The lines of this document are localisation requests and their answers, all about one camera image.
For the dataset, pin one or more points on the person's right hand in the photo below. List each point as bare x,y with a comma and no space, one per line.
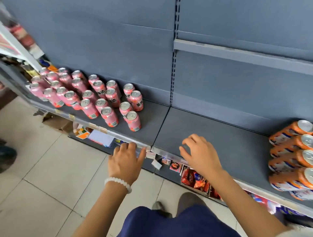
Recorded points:
203,156

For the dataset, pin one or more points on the person's left hand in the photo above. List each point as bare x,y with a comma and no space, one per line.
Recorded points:
124,163

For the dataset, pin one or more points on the grey metal shelf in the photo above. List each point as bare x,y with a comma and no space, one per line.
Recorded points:
207,136

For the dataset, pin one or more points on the pile of pink soda cans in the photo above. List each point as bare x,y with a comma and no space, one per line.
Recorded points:
110,119

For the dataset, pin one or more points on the pink printed soda can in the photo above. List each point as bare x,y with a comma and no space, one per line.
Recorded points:
135,94
128,87
44,70
52,75
61,90
85,102
55,84
47,91
76,73
87,93
98,84
76,80
111,84
131,115
125,105
69,94
93,77
110,92

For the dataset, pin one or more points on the orange striped soda can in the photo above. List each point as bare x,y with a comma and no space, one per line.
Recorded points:
286,162
286,133
288,146

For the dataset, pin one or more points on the group of orange cans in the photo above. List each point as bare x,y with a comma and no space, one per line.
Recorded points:
288,180

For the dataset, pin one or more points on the person's right forearm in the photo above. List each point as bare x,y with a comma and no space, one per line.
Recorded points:
244,207

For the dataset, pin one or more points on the person's left forearm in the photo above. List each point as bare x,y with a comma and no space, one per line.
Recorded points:
102,212

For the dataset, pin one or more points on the row of red snack packets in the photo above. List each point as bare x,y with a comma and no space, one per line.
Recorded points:
193,179

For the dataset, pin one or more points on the small dark printed packet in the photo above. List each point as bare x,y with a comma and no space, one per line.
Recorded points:
175,166

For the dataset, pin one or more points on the white flat packet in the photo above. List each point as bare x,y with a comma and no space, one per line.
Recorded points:
101,138

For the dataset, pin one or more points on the grey shoe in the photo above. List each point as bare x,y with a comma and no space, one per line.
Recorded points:
160,208

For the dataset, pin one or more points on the navy blue shirt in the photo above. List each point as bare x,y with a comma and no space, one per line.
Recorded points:
176,222

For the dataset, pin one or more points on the row of colourful packets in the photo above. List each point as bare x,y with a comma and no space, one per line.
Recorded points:
261,201

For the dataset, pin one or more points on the orange packet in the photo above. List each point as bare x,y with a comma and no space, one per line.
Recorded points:
51,67

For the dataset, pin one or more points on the light grey shirt sleeve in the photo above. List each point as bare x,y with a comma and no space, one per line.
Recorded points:
300,232

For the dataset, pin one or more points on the stack of red flat boxes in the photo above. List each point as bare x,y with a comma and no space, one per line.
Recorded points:
23,39

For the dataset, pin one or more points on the black metal bracket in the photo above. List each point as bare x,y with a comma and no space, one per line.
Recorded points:
39,113

